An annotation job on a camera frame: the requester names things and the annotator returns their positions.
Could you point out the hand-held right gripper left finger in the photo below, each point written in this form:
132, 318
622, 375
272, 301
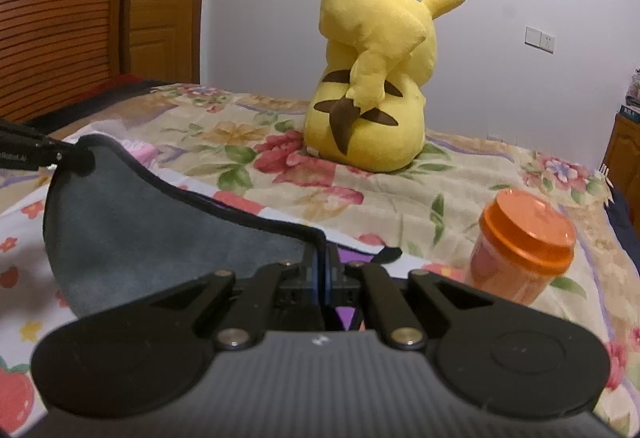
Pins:
313, 270

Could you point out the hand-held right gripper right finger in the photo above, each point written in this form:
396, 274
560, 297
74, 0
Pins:
328, 270

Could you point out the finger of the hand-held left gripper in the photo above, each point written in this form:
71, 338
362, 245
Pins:
80, 160

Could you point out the grey towel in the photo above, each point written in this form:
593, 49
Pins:
150, 238

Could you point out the white fruit print blanket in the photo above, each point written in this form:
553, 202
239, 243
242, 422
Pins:
25, 268

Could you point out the wooden slatted headboard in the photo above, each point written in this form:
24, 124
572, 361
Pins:
55, 18

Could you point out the floral beige bedsheet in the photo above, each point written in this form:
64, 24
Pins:
450, 198

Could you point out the orange lidded jar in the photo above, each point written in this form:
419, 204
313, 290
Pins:
520, 248

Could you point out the yellow plush toy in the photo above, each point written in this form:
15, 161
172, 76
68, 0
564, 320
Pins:
370, 68

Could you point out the dark blue cloth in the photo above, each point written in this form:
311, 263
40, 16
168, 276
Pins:
625, 218

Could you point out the wooden cabinet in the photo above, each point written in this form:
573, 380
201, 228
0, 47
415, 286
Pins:
622, 153

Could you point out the white wall switch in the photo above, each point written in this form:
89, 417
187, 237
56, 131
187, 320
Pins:
540, 38

